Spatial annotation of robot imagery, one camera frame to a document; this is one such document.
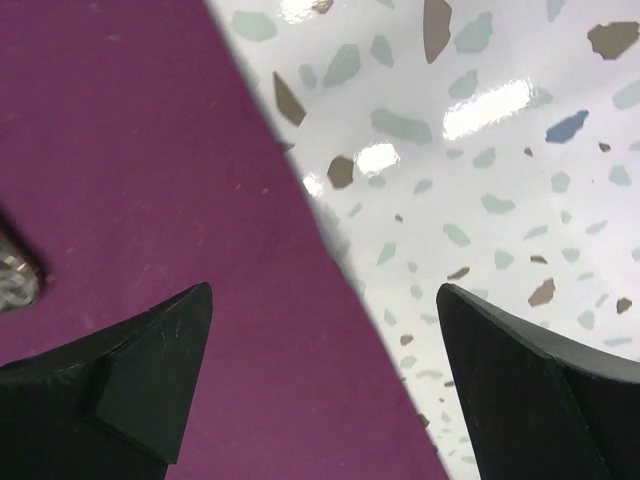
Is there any purple surgical cloth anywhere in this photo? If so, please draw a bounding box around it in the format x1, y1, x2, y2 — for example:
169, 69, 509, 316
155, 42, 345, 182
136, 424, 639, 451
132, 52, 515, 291
1, 1, 445, 479

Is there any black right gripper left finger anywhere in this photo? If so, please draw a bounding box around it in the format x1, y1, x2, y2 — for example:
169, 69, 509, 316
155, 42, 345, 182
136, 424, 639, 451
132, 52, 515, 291
1, 283, 213, 480

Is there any steel instrument tray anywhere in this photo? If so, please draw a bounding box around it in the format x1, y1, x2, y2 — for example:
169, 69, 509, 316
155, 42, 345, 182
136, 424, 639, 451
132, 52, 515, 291
1, 207, 49, 315

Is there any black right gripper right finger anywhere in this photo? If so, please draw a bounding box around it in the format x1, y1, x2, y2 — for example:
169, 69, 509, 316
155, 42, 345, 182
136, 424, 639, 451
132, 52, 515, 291
436, 284, 639, 479

